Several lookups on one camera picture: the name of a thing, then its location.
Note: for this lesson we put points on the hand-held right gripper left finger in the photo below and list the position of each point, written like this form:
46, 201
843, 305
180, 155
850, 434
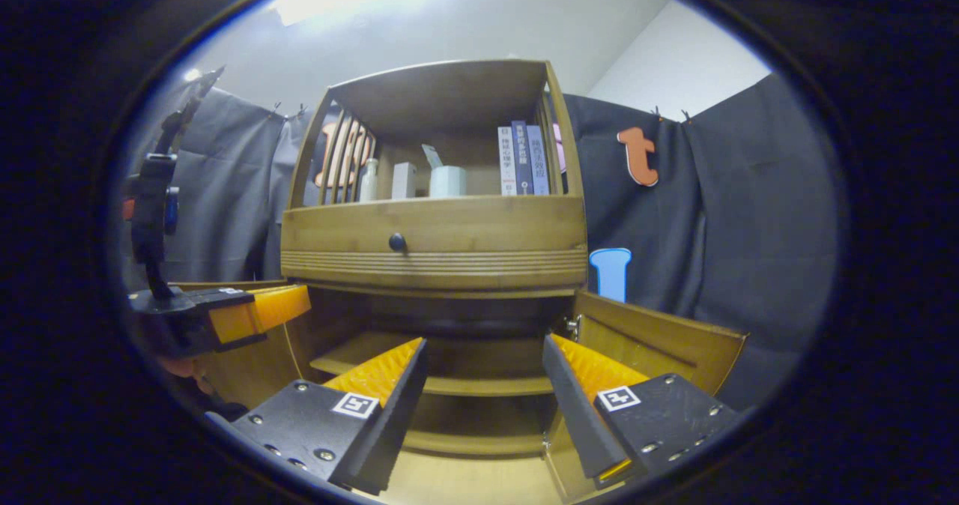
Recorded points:
393, 415

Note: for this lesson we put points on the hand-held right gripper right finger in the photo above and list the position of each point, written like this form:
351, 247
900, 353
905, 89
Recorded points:
577, 415

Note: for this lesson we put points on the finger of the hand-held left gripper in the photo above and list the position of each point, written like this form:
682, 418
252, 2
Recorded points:
255, 314

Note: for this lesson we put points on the wooden double-door shoe cabinet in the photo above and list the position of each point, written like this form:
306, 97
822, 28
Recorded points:
442, 93

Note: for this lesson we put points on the black round drawer knob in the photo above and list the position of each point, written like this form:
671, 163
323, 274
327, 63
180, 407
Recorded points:
397, 242

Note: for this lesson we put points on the clear pump bottle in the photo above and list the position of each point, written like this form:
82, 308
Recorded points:
368, 184

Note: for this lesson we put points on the small white box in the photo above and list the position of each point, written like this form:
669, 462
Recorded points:
404, 181

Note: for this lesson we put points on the wooden drawer front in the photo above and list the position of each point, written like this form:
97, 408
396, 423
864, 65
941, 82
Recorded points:
487, 228

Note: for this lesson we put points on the folded paper in cup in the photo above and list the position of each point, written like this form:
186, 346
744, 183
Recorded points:
431, 156

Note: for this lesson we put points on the black backdrop cloth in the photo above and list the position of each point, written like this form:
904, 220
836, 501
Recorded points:
749, 228

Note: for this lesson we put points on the light purple book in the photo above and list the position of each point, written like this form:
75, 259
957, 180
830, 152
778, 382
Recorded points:
539, 160

